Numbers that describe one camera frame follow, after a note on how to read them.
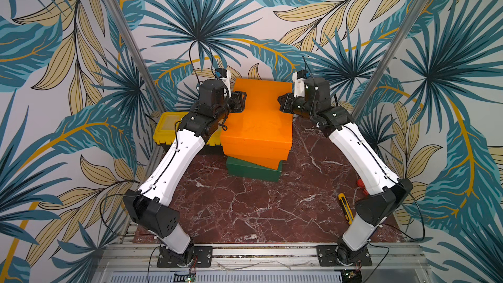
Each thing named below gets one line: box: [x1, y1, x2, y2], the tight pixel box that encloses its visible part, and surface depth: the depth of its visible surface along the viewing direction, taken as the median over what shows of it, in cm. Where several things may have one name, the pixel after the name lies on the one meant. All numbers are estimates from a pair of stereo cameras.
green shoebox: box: [226, 155, 283, 183], surface depth 90 cm
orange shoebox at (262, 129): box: [220, 77, 294, 162], surface depth 70 cm
